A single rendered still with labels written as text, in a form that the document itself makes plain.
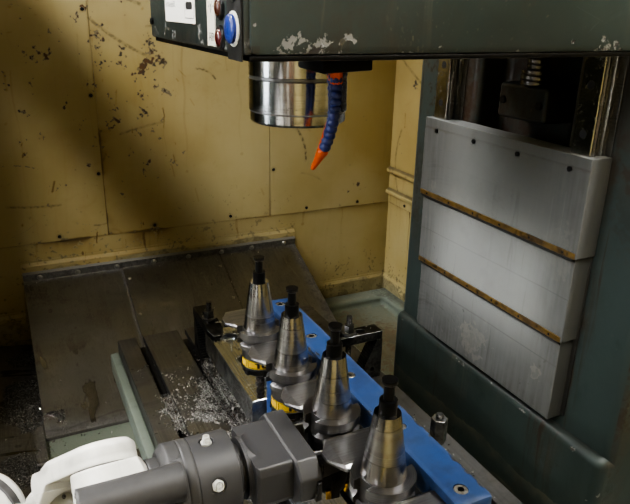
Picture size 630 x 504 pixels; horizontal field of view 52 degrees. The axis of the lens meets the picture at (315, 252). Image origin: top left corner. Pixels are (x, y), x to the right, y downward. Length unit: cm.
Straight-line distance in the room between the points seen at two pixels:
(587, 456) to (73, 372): 128
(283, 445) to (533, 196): 74
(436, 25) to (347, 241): 168
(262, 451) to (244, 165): 155
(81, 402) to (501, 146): 122
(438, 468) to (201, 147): 160
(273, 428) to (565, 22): 62
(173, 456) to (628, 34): 79
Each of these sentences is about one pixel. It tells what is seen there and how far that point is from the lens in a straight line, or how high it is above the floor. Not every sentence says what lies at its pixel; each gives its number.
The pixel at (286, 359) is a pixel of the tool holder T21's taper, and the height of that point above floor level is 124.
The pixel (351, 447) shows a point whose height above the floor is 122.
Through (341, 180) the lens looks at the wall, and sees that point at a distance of 232.
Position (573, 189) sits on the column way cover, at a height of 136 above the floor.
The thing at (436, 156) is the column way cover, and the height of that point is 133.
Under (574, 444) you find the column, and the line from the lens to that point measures 137.
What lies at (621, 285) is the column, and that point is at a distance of 121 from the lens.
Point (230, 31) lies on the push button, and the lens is 71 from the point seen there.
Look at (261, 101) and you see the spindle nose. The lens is 103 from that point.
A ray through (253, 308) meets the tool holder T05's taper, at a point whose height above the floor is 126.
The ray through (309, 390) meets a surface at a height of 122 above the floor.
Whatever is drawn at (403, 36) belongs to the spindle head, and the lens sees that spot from 78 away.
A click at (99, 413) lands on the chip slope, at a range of 182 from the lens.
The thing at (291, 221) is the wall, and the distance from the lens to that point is 228.
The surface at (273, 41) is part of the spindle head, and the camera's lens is 71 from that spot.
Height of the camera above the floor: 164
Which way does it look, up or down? 21 degrees down
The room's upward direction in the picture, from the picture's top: 1 degrees clockwise
